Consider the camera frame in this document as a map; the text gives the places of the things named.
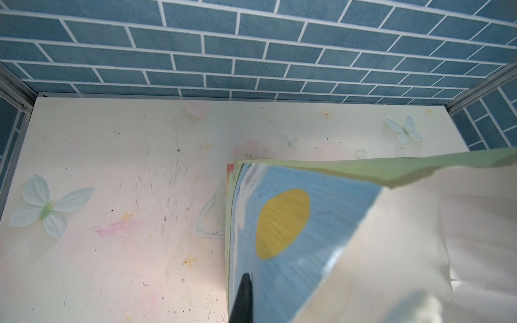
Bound pastel printed paper bag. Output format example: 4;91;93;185
222;148;516;322

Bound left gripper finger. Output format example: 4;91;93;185
229;273;253;323

